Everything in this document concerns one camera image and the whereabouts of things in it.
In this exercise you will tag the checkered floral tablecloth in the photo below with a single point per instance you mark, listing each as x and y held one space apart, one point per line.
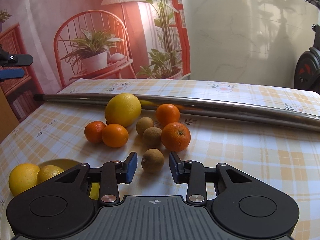
285 158

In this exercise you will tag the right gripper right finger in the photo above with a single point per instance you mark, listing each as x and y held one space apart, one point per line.
195 175

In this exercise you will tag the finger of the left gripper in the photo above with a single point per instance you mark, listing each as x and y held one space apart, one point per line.
8 74
19 60

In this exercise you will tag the large yellow lemon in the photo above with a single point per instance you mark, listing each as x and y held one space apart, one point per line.
123 109
22 178

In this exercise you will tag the black exercise bike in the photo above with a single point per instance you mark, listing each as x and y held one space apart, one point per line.
307 69

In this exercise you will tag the yellow-green pear fruit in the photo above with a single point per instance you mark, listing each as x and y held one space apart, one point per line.
47 172

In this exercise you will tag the brown kiwi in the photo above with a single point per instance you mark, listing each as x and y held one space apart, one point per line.
152 160
143 124
152 136

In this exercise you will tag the long metal pole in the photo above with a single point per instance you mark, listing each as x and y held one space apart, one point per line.
203 107

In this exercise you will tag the wooden cabinet panel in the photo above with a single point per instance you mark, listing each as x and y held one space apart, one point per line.
8 121

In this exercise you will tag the printed room backdrop banner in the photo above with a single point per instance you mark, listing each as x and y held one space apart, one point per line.
91 39

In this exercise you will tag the orange mandarin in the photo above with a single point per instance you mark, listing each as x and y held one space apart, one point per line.
93 131
167 113
115 135
175 137

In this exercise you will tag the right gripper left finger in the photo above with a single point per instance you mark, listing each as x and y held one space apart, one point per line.
104 181

